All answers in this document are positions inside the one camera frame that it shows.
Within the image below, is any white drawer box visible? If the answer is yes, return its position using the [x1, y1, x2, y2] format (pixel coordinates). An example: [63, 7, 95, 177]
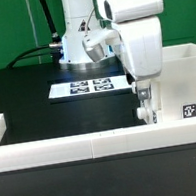
[131, 79, 161, 118]
[136, 100, 157, 124]

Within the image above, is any white marker sheet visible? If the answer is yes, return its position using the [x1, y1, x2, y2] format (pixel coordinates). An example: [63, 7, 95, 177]
[48, 75, 131, 99]

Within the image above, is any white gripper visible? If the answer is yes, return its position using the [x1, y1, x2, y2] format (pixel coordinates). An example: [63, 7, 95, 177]
[82, 0, 164, 80]

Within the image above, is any white front fence rail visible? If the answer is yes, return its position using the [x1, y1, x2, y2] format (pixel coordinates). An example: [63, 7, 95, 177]
[0, 118, 196, 172]

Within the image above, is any white drawer cabinet frame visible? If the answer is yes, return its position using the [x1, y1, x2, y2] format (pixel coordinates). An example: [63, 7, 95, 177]
[156, 43, 196, 123]

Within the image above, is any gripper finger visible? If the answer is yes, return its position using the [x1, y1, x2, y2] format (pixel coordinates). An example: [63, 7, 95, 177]
[136, 80, 151, 101]

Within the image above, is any white front drawer box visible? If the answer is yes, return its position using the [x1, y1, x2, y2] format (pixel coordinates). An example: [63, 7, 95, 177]
[136, 100, 157, 124]

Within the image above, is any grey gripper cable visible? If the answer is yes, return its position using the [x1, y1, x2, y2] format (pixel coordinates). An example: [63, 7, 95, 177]
[83, 6, 100, 38]

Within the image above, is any black cable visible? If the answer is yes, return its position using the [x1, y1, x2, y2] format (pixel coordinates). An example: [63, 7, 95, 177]
[0, 0, 64, 69]

